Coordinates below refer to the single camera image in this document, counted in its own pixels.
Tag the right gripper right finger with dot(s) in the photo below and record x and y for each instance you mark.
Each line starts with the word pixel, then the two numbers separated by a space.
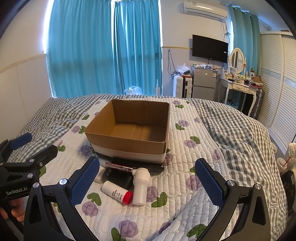
pixel 253 221

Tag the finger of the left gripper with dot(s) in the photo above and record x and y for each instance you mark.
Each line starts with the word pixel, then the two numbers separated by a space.
pixel 40 159
pixel 8 146

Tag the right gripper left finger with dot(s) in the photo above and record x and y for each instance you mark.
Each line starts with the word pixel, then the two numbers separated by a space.
pixel 40 220

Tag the small white box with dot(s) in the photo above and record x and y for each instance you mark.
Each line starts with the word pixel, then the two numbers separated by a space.
pixel 100 175

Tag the white bottle red cap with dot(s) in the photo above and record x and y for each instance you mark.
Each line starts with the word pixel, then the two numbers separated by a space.
pixel 116 192

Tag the black rectangular box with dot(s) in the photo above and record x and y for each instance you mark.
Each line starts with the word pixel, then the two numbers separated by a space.
pixel 125 179

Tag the red patterned box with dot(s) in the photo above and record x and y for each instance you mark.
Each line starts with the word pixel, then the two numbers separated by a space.
pixel 119 167

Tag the white plastic pipe fitting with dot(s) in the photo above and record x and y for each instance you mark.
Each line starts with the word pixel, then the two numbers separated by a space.
pixel 141 181

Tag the person's left hand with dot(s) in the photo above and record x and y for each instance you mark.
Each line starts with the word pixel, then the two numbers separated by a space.
pixel 18 209

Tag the drink cup with straw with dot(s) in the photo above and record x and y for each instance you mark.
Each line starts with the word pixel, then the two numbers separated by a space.
pixel 283 165

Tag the brown cardboard box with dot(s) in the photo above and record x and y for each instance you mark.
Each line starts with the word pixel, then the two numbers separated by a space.
pixel 131 129

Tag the clear plastic bag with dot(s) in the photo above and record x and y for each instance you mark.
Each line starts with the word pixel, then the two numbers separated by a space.
pixel 133 90

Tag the left blue curtain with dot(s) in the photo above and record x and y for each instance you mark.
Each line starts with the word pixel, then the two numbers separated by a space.
pixel 79 49

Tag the blue curtain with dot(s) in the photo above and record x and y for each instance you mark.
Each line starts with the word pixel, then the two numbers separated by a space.
pixel 79 49
pixel 247 36
pixel 137 46

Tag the white dressing table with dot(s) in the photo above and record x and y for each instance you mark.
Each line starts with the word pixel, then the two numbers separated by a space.
pixel 245 98

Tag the silver mini fridge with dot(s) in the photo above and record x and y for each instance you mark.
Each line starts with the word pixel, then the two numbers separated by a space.
pixel 204 84

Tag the white suitcase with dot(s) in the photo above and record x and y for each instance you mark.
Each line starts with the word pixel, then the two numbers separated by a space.
pixel 182 86

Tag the oval vanity mirror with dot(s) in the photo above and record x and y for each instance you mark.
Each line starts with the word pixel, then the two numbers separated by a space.
pixel 237 61

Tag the middle blue curtain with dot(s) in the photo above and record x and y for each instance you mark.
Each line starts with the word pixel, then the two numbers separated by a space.
pixel 137 46

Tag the plastic bag on suitcase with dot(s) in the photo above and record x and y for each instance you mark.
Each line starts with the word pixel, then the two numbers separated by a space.
pixel 183 69

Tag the white louvered wardrobe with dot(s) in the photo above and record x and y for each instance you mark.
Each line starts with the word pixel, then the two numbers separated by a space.
pixel 277 71

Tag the right blue curtain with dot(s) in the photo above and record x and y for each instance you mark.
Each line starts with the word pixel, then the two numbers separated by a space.
pixel 247 36

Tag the white air conditioner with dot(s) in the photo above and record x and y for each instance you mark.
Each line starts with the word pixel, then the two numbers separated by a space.
pixel 201 8

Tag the black wall television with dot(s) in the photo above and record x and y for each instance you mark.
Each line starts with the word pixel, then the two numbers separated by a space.
pixel 209 48

